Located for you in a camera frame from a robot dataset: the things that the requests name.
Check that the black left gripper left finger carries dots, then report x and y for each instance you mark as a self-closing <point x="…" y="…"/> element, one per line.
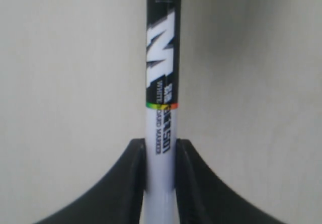
<point x="116" y="198"/>

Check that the black and white whiteboard marker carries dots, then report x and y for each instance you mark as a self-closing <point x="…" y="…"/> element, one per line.
<point x="162" y="56"/>

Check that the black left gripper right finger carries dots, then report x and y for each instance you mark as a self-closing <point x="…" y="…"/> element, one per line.
<point x="202" y="197"/>

